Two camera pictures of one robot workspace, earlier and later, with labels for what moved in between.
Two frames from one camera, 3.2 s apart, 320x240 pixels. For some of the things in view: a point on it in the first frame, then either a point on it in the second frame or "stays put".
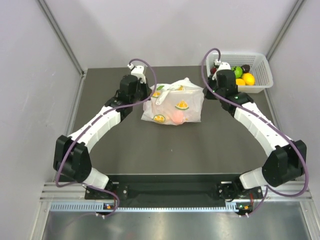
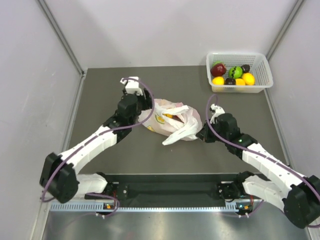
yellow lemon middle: [240, 82] stays put
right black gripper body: [214, 84] to [208, 137]
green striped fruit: [238, 71] stays put
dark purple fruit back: [245, 68] stays put
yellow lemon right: [249, 79] stays put
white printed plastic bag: [177, 103] to [174, 121]
